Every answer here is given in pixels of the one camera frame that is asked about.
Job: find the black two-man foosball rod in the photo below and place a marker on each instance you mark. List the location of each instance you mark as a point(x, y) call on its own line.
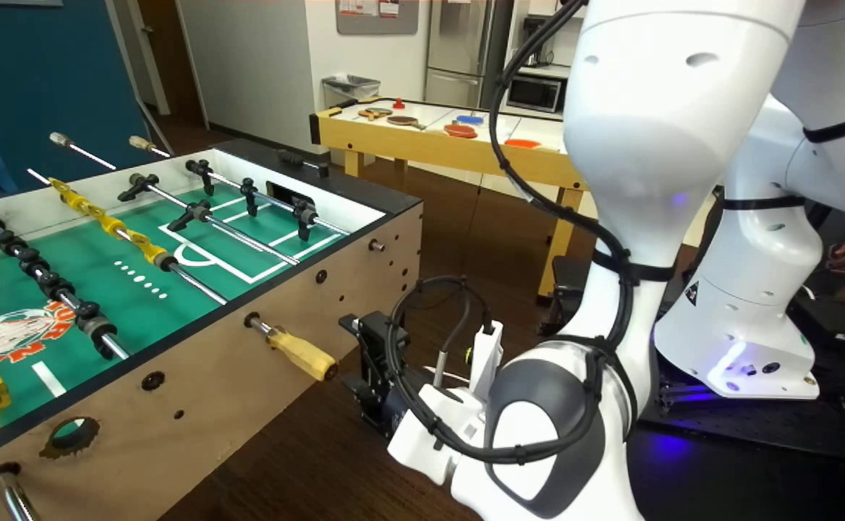
point(188, 216)

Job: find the black five-man foosball rod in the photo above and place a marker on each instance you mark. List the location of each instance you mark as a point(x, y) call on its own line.
point(46, 280)

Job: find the blue flat table item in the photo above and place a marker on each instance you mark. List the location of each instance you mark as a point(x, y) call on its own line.
point(468, 120)

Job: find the grey bulletin board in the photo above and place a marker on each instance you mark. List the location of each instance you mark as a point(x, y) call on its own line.
point(377, 24)

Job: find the yellow three-man foosball rod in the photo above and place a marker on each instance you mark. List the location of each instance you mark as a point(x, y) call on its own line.
point(302, 355)

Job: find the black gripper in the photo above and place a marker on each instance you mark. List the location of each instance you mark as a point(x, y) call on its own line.
point(383, 371)

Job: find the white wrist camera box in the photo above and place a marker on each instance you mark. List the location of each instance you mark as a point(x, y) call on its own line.
point(486, 351)

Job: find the yellow wooden table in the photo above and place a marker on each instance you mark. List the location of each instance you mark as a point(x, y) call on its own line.
point(424, 147)

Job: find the small red table item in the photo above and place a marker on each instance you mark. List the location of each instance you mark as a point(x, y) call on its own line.
point(396, 105)

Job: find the stainless steel refrigerator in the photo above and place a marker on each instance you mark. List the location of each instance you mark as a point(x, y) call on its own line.
point(460, 47)

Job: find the black goalie foosball rod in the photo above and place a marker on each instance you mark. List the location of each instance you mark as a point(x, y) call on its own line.
point(250, 195)

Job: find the dark table tennis paddle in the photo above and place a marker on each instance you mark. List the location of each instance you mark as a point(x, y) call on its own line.
point(405, 122)

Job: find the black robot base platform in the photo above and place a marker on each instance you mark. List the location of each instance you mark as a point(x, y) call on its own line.
point(829, 425)

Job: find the red table tennis paddle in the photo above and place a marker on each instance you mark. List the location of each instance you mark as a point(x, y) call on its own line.
point(460, 133)

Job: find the orange flat table item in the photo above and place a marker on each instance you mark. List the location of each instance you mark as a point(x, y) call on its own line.
point(520, 147)

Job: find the wooden paddle set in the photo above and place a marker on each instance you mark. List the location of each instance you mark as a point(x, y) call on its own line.
point(377, 115)

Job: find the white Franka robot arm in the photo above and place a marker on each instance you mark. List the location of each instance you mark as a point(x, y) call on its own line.
point(671, 125)

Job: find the grey plastic crate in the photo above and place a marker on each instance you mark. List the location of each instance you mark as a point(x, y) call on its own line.
point(351, 91)

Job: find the silver microwave oven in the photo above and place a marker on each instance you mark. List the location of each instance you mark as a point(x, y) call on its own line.
point(536, 93)

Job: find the wooden foosball table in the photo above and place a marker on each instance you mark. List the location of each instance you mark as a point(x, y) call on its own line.
point(228, 408)

